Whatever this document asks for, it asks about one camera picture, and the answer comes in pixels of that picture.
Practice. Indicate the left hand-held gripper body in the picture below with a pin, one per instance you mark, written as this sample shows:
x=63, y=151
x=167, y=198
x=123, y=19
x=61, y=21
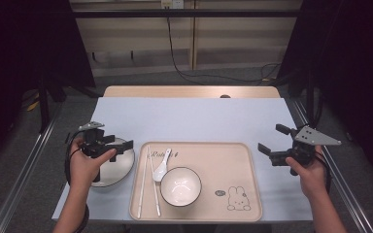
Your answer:
x=94, y=142

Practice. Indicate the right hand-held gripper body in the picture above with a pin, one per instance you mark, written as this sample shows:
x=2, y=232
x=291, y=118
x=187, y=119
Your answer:
x=304, y=152

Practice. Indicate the white plate with dark rim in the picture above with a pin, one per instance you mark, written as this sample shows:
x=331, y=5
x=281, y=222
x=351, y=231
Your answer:
x=123, y=168

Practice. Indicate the white ceramic spoon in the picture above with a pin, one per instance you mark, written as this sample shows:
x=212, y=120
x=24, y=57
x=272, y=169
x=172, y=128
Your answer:
x=159, y=174

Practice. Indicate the beige plastic tray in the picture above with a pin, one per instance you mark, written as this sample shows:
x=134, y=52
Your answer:
x=213, y=161

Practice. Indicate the white bowl with dark rim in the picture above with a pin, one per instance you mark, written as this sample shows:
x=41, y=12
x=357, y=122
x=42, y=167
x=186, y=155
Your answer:
x=181, y=187

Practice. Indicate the person's right hand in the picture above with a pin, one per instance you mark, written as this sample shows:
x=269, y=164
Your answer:
x=312, y=178

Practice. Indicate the person's left hand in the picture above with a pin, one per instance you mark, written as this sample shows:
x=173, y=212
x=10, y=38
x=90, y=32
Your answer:
x=82, y=171

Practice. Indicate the white chopstick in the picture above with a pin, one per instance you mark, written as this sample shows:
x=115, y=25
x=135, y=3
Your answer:
x=143, y=184
x=155, y=194

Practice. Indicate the black metal stand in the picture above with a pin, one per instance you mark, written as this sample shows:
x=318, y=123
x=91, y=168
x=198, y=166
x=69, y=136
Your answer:
x=44, y=106
x=310, y=97

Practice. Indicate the dark round table grommet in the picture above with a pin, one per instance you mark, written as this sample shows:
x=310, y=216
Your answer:
x=225, y=96

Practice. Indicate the pale blue table mat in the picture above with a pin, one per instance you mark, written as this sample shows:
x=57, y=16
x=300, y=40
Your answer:
x=191, y=119

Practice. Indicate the dark curtain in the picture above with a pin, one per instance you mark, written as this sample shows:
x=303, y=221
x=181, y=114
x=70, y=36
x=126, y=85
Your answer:
x=353, y=48
x=19, y=39

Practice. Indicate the aluminium floor rail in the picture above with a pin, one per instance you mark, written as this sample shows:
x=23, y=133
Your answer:
x=353, y=200
x=16, y=191

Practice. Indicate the wooden wall post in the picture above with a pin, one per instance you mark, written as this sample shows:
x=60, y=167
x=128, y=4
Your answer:
x=193, y=35

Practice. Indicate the black horizontal frame bar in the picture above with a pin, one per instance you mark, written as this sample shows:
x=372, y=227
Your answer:
x=181, y=13

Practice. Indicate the white wall socket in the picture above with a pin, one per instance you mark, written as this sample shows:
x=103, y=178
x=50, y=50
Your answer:
x=172, y=3

